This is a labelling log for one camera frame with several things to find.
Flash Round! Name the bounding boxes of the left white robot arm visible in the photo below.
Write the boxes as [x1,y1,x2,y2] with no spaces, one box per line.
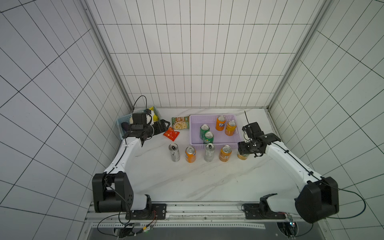
[92,109,171,220]

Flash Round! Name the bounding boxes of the orange gold can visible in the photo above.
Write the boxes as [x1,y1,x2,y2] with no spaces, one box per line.
[225,120,237,136]

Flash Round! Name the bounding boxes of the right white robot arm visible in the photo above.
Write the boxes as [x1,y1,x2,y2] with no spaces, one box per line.
[238,122,339,224]

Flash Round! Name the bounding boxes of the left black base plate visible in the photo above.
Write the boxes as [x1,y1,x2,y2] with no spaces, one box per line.
[125,204,167,220]

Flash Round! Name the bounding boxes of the blue plastic basket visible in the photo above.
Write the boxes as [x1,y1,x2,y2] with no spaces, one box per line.
[117,107,162,144]

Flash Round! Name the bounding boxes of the green soup mix packet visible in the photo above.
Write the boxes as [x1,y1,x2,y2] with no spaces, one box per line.
[172,116,190,130]

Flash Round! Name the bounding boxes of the green gold can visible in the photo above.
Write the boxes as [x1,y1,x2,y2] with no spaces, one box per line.
[237,153,249,161]

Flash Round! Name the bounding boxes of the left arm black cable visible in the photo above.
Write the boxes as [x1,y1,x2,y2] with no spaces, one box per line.
[95,95,158,238]

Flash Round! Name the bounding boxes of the aluminium mounting rail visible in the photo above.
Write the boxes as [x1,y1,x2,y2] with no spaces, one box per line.
[86,202,331,238]

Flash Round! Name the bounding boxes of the red snack packet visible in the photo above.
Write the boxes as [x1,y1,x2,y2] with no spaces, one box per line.
[163,127,180,142]

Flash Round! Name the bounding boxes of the purple eggplant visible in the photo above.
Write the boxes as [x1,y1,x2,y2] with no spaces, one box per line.
[121,122,131,132]

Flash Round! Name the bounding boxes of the orange Fanta can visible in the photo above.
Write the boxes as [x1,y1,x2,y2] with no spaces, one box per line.
[216,116,226,131]

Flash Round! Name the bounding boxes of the yellow napa cabbage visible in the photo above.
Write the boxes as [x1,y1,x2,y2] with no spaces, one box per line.
[149,107,159,122]

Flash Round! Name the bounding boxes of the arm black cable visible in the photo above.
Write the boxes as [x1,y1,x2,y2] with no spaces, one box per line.
[95,95,158,238]
[269,140,367,238]

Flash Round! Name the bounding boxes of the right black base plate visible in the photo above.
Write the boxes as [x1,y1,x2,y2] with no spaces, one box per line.
[241,194,286,220]

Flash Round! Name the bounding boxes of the green sprite can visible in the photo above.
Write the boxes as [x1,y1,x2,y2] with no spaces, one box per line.
[203,131,214,144]
[200,124,210,140]

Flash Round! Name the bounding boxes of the silver white drink can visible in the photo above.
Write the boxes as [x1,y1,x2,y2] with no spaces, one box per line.
[169,143,180,162]

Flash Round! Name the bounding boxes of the green Sprite can front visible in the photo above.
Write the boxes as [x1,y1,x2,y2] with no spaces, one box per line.
[203,131,214,144]

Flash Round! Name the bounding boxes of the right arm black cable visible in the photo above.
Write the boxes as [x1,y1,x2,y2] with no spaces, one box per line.
[269,140,367,238]

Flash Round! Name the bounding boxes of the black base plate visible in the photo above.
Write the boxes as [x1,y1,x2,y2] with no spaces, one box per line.
[241,194,286,220]
[125,204,167,220]

